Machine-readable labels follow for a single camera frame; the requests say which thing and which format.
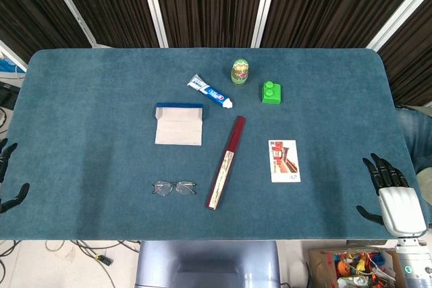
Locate red picture postcard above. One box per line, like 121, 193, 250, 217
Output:
268, 139, 302, 183

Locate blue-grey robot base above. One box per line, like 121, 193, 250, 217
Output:
134, 240, 281, 288

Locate blue jeans leg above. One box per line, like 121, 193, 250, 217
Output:
395, 105, 432, 176

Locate wire-frame eyeglasses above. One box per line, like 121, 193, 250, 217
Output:
151, 180, 198, 196

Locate cardboard box of toys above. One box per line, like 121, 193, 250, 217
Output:
307, 246, 406, 288

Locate dark red folded fan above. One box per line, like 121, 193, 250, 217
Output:
205, 115, 246, 212

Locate green toy building block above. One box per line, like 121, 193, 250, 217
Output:
261, 80, 284, 105

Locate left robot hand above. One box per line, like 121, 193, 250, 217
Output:
0, 138, 30, 214

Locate white aluminium frame post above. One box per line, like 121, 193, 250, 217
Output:
137, 0, 169, 49
366, 0, 432, 51
250, 0, 281, 49
0, 40, 28, 72
40, 0, 99, 49

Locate teal table cloth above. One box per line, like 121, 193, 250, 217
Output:
0, 48, 432, 241

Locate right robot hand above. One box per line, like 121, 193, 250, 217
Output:
356, 152, 428, 238

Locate blue white toothpaste tube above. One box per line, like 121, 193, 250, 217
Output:
187, 73, 234, 110

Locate dark brown pleated curtain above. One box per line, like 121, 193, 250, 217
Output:
0, 0, 432, 107

